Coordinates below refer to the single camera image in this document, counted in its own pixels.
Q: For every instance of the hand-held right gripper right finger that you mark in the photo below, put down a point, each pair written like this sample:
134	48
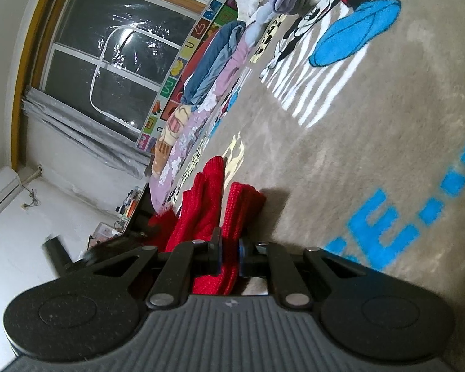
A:
241	257

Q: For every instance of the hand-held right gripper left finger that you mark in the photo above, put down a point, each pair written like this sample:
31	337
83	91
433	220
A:
217	256

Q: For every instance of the red knitted sweater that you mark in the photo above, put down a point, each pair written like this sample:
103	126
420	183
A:
209	201

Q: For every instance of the dark cluttered shelf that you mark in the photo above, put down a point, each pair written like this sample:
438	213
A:
133	209

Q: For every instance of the grey curtain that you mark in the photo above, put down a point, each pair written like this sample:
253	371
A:
89	135

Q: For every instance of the white air conditioner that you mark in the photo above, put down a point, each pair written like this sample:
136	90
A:
0	195

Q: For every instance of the purple cartoon blanket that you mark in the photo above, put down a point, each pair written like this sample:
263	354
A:
178	139

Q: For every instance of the cartoon printed carpet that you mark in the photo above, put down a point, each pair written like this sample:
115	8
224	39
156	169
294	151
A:
352	143

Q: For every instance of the clear plastic storage bag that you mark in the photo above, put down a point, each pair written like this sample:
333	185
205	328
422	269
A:
135	73

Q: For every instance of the blue garment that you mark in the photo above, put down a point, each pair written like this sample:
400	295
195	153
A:
217	62

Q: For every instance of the colourful picture mat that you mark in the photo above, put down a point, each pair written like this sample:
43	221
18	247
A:
186	46

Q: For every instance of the window with wooden frame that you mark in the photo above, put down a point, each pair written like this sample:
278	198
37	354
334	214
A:
100	46

